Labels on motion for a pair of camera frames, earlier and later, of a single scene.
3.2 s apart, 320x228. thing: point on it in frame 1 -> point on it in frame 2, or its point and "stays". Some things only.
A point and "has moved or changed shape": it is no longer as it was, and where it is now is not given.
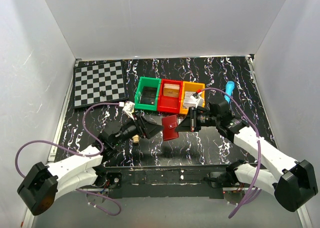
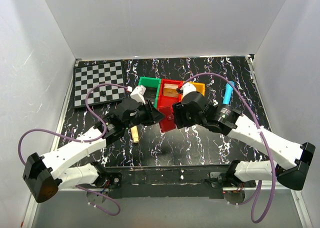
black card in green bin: x=148 y=95 stays
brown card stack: x=171 y=89 stays
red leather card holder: x=170 y=123 has moved or changed shape
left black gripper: x=141 y=128 -> x=149 y=113
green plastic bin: x=146 y=82 stays
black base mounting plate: x=147 y=181 stays
